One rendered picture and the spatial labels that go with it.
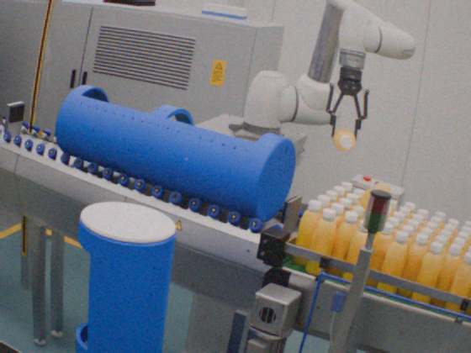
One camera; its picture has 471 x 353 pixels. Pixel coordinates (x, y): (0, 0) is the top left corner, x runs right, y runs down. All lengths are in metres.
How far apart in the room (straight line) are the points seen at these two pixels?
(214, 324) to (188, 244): 0.80
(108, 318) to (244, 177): 0.66
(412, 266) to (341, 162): 3.12
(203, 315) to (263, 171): 1.08
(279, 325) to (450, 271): 0.55
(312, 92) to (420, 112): 2.17
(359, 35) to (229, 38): 1.78
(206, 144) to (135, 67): 1.90
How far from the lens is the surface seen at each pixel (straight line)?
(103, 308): 2.09
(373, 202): 1.96
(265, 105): 2.99
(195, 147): 2.47
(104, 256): 2.02
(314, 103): 3.04
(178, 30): 4.17
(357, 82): 2.39
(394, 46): 2.42
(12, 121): 3.16
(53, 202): 2.92
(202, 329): 3.31
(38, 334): 3.31
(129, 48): 4.32
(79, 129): 2.73
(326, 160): 5.30
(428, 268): 2.17
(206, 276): 2.59
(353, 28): 2.36
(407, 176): 5.20
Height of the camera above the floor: 1.79
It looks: 17 degrees down
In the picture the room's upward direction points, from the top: 10 degrees clockwise
